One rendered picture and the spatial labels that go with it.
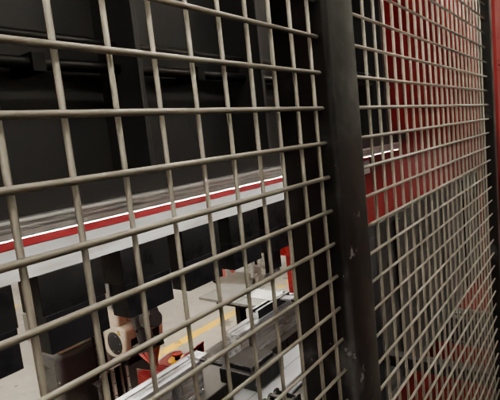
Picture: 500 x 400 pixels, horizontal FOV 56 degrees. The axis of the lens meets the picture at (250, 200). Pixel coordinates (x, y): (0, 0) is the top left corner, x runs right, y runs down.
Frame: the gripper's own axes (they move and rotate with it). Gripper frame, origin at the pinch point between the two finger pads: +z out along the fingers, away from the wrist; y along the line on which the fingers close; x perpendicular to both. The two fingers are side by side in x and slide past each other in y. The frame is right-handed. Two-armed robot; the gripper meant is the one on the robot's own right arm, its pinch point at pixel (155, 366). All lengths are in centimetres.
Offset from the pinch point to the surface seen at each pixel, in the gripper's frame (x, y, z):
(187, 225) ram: -21, 48, -45
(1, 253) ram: -69, 42, -51
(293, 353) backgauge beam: -14, 63, -3
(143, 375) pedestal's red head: -4.6, -2.1, 0.8
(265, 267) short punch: 16, 46, -22
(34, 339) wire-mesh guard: -113, 108, -44
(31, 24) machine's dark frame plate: -60, 59, -89
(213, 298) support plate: 17.3, 20.7, -15.4
